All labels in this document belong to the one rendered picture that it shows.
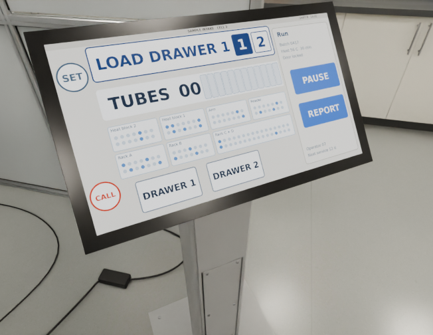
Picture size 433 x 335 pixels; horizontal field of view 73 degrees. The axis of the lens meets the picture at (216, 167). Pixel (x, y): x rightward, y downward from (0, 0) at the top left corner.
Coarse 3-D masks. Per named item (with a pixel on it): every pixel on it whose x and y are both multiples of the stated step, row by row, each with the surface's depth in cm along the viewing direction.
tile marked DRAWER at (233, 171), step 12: (240, 156) 48; (252, 156) 48; (216, 168) 46; (228, 168) 47; (240, 168) 48; (252, 168) 48; (216, 180) 46; (228, 180) 47; (240, 180) 47; (252, 180) 48
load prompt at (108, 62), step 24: (96, 48) 42; (120, 48) 43; (144, 48) 44; (168, 48) 45; (192, 48) 46; (216, 48) 47; (240, 48) 49; (264, 48) 50; (96, 72) 42; (120, 72) 43; (144, 72) 44
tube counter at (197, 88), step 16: (256, 64) 49; (272, 64) 50; (176, 80) 45; (192, 80) 46; (208, 80) 47; (224, 80) 48; (240, 80) 48; (256, 80) 49; (272, 80) 50; (192, 96) 46; (208, 96) 46; (224, 96) 47
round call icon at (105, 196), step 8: (88, 184) 41; (96, 184) 41; (104, 184) 41; (112, 184) 41; (88, 192) 40; (96, 192) 41; (104, 192) 41; (112, 192) 41; (120, 192) 42; (96, 200) 41; (104, 200) 41; (112, 200) 41; (120, 200) 42; (96, 208) 41; (104, 208) 41; (112, 208) 41; (120, 208) 42
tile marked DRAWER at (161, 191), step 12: (192, 168) 45; (144, 180) 43; (156, 180) 43; (168, 180) 44; (180, 180) 44; (192, 180) 45; (144, 192) 43; (156, 192) 43; (168, 192) 44; (180, 192) 44; (192, 192) 45; (144, 204) 43; (156, 204) 43; (168, 204) 44
